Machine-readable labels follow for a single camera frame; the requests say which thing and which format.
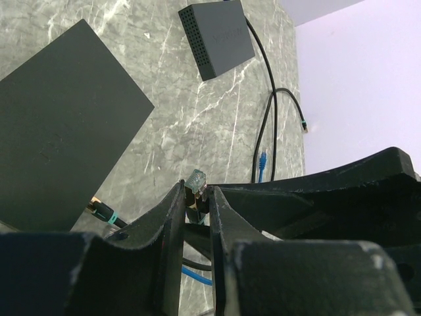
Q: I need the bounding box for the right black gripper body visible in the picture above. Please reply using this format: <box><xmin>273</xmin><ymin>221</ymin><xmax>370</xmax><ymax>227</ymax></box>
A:
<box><xmin>385</xmin><ymin>245</ymin><xmax>421</xmax><ymax>315</ymax></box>

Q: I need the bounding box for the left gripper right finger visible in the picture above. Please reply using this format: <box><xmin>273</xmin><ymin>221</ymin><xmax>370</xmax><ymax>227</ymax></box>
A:
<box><xmin>209</xmin><ymin>188</ymin><xmax>414</xmax><ymax>315</ymax></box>

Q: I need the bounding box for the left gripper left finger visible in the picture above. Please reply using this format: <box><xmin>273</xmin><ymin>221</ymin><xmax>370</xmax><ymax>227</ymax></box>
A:
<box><xmin>1</xmin><ymin>182</ymin><xmax>186</xmax><ymax>315</ymax></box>

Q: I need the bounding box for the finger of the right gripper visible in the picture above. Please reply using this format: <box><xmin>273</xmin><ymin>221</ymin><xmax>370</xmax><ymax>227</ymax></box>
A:
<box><xmin>207</xmin><ymin>147</ymin><xmax>420</xmax><ymax>204</ymax></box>
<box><xmin>222</xmin><ymin>188</ymin><xmax>420</xmax><ymax>248</ymax></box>

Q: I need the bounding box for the black ethernet cable long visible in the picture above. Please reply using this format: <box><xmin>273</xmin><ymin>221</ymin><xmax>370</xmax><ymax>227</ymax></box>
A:
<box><xmin>84</xmin><ymin>18</ymin><xmax>310</xmax><ymax>231</ymax></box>

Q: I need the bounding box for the black cable gold plug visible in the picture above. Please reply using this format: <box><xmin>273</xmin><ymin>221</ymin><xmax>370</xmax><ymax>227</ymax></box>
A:
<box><xmin>182</xmin><ymin>169</ymin><xmax>213</xmax><ymax>273</ymax></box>

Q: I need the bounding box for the black network switch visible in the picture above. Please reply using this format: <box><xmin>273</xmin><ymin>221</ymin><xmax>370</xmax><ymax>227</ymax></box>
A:
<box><xmin>1</xmin><ymin>20</ymin><xmax>154</xmax><ymax>231</ymax></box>
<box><xmin>178</xmin><ymin>1</ymin><xmax>255</xmax><ymax>82</ymax></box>

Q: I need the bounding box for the blue ethernet cable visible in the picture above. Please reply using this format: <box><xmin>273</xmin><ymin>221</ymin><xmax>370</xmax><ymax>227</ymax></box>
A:
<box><xmin>182</xmin><ymin>149</ymin><xmax>270</xmax><ymax>286</ymax></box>

